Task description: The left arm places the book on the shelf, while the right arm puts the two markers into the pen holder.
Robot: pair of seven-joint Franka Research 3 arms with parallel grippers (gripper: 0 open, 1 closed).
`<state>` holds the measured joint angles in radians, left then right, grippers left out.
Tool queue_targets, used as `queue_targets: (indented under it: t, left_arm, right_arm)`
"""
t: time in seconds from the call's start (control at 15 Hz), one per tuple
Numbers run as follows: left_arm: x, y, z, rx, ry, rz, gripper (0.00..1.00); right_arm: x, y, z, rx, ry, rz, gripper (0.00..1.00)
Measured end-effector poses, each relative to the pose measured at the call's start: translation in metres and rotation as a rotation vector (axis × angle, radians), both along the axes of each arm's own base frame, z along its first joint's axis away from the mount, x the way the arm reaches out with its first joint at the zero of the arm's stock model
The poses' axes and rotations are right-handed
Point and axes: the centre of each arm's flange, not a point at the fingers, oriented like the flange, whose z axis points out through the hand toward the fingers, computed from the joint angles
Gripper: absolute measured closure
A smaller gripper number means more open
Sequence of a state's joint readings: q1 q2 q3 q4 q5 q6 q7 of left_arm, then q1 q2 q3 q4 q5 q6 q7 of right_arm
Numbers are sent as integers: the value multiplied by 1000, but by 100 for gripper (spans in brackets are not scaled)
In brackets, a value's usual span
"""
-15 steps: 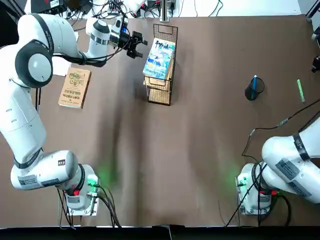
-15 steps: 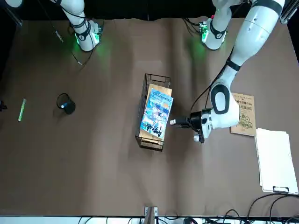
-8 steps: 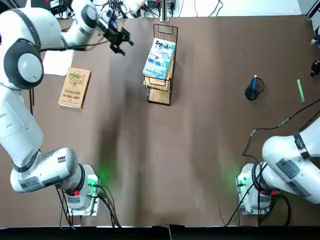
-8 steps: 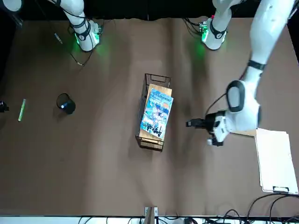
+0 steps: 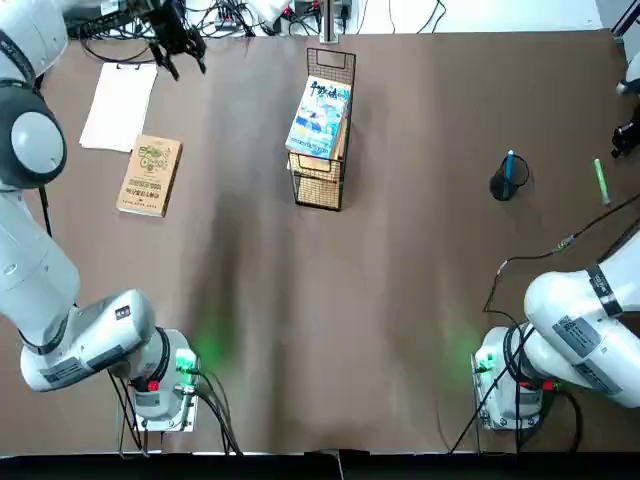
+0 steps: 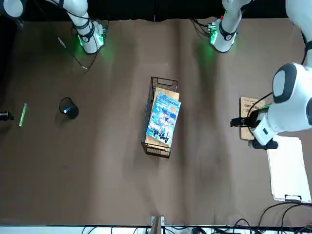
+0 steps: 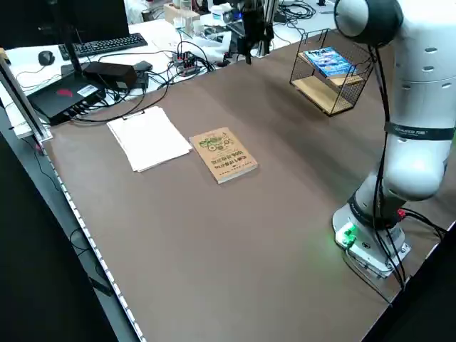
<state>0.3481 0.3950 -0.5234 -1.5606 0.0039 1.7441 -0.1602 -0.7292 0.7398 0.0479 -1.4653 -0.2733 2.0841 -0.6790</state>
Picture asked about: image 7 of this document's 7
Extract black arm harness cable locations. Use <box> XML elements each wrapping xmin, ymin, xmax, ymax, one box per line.
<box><xmin>363</xmin><ymin>42</ymin><xmax>393</xmax><ymax>229</ymax></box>

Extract wooden box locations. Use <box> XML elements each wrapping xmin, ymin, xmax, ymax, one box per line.
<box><xmin>163</xmin><ymin>2</ymin><xmax>201</xmax><ymax>28</ymax></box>

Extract black wire wooden shelf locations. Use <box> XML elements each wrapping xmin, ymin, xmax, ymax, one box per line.
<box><xmin>289</xmin><ymin>28</ymin><xmax>378</xmax><ymax>118</ymax></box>

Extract brown cover book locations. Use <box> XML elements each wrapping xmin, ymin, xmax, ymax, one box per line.
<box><xmin>188</xmin><ymin>127</ymin><xmax>259</xmax><ymax>185</ymax></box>

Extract white paper clipboard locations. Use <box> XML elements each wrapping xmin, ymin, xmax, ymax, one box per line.
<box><xmin>106</xmin><ymin>105</ymin><xmax>193</xmax><ymax>173</ymax></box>

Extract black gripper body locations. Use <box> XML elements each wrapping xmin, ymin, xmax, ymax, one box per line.
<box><xmin>242</xmin><ymin>0</ymin><xmax>267</xmax><ymax>35</ymax></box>

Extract black monitor stand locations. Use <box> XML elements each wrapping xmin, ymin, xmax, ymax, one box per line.
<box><xmin>49</xmin><ymin>0</ymin><xmax>93</xmax><ymax>78</ymax></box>

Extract upright aluminium post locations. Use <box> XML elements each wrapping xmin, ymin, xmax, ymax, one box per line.
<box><xmin>256</xmin><ymin>0</ymin><xmax>278</xmax><ymax>58</ymax></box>

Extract dark power brick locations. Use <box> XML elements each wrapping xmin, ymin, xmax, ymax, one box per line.
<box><xmin>83</xmin><ymin>61</ymin><xmax>138</xmax><ymax>90</ymax></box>

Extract black monitor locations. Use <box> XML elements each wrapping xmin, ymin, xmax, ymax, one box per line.
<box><xmin>0</xmin><ymin>0</ymin><xmax>130</xmax><ymax>49</ymax></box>

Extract slanted aluminium post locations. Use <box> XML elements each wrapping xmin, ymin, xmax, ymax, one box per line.
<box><xmin>0</xmin><ymin>48</ymin><xmax>53</xmax><ymax>143</ymax></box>

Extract black flat desk device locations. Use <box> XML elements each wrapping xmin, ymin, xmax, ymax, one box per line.
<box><xmin>226</xmin><ymin>21</ymin><xmax>247</xmax><ymax>46</ymax></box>

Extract blue cover book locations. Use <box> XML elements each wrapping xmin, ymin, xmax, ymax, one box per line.
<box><xmin>302</xmin><ymin>46</ymin><xmax>357</xmax><ymax>78</ymax></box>

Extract black box with red logo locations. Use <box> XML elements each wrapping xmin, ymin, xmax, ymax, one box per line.
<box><xmin>26</xmin><ymin>76</ymin><xmax>108</xmax><ymax>126</ymax></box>

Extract black arm base cables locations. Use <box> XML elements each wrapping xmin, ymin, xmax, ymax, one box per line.
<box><xmin>343</xmin><ymin>208</ymin><xmax>448</xmax><ymax>307</ymax></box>

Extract grey usb hub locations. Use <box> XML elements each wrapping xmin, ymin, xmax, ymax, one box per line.
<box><xmin>172</xmin><ymin>51</ymin><xmax>200</xmax><ymax>77</ymax></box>

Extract black keyboard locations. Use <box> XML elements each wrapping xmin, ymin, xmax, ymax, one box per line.
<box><xmin>58</xmin><ymin>33</ymin><xmax>149</xmax><ymax>60</ymax></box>

